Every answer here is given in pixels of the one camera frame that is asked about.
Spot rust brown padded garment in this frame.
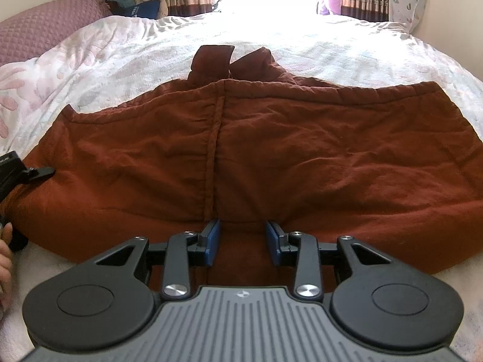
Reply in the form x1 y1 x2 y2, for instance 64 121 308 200
1 46 482 283

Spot person's left hand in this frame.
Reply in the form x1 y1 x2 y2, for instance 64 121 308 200
0 223 13 318

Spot mauve quilted pillow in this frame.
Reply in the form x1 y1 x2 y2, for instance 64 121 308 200
1 0 111 65

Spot white floral fleece blanket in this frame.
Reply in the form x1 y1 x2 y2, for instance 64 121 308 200
0 12 483 362

